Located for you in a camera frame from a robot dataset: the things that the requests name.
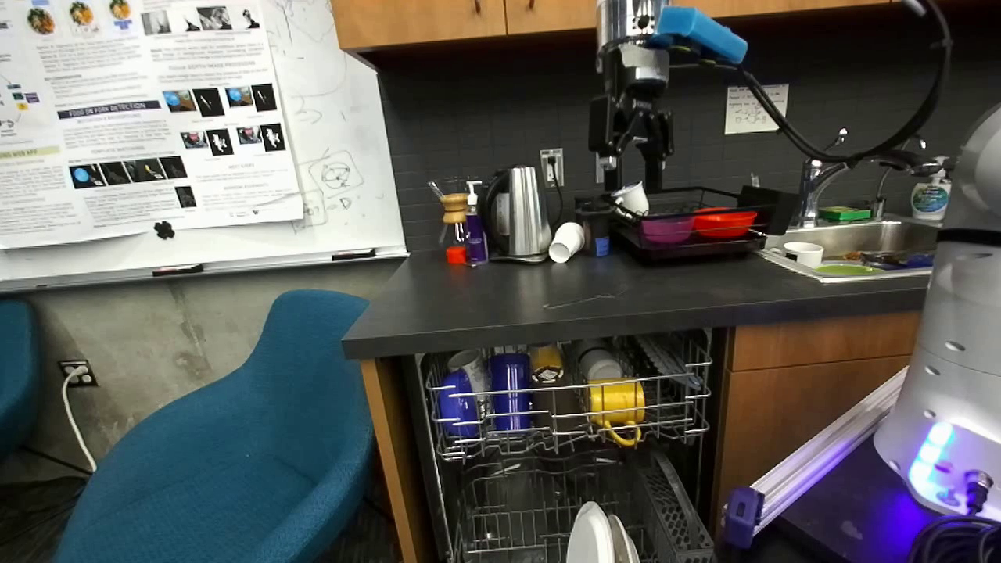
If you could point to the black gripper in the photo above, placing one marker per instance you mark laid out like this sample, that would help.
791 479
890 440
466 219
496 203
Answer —
622 125

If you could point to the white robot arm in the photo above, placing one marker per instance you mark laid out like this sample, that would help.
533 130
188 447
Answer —
943 433

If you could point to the white mug in sink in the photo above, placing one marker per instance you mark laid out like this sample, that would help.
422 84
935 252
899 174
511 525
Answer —
805 252

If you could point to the stainless steel sink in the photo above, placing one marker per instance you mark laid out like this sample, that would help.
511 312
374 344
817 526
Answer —
892 249

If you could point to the white mug on rack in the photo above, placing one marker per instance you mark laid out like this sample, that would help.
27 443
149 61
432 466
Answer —
633 197

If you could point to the black dish rack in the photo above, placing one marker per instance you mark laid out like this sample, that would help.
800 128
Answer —
679 203

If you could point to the white paper note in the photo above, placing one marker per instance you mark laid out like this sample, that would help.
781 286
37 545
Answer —
746 115

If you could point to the purple bowl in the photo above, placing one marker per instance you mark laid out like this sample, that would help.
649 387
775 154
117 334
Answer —
666 231

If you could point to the red bowl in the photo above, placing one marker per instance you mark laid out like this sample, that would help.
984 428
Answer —
719 223

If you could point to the small blue cup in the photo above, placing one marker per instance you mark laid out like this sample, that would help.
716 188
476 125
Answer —
599 245

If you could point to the white paper cup lying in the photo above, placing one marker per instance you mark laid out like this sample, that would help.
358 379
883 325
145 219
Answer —
568 241

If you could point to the black utensil caddy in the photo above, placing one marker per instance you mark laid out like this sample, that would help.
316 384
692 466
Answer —
775 208

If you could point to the stainless electric kettle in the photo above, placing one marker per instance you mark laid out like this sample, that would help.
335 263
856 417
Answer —
514 213

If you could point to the chrome faucet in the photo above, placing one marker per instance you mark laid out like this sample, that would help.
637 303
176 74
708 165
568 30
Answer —
823 170

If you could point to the purple soap dispenser bottle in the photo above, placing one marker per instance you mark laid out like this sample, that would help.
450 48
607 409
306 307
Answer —
476 238

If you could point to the glass pour-over coffee maker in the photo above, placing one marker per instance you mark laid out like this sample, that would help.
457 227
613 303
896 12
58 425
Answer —
456 208

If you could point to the green sponge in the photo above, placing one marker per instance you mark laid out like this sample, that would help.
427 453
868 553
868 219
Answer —
847 213

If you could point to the small red cup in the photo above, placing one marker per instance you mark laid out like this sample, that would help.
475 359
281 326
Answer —
456 255

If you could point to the green bowl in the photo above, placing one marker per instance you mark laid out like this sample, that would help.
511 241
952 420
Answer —
843 269

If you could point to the dishwasher upper rack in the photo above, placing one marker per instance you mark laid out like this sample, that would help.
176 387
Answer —
675 372

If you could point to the dishwasher rack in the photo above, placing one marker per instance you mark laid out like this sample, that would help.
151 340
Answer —
522 510
675 372

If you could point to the yellow mug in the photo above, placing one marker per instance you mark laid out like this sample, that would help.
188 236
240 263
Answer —
617 409

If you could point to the wooden upper cabinets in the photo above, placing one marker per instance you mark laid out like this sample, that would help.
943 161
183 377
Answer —
415 22

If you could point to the hand soap bottle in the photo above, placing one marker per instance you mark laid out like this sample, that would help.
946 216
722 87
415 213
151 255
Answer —
935 188

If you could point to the wooden base cabinet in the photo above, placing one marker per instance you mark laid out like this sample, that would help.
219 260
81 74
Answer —
781 384

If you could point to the whiteboard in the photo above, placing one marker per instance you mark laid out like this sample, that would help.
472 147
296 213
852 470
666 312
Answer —
343 161

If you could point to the blue cup in dishwasher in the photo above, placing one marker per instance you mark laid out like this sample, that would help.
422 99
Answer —
457 409
511 391

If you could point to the dishwasher lower rack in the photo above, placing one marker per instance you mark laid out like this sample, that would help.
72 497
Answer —
522 510

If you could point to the white plate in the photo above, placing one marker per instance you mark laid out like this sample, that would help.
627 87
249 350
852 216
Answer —
599 536

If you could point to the teal armchair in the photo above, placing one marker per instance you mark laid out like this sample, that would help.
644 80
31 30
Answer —
264 464

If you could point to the research poster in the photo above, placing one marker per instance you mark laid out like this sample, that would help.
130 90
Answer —
122 117

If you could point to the wall power outlet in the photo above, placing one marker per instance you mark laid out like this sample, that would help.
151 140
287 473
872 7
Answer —
551 166

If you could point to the aluminium rail with blue end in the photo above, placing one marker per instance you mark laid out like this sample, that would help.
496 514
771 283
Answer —
751 509

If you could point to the floor wall outlet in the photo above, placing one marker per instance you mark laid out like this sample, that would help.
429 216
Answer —
81 373

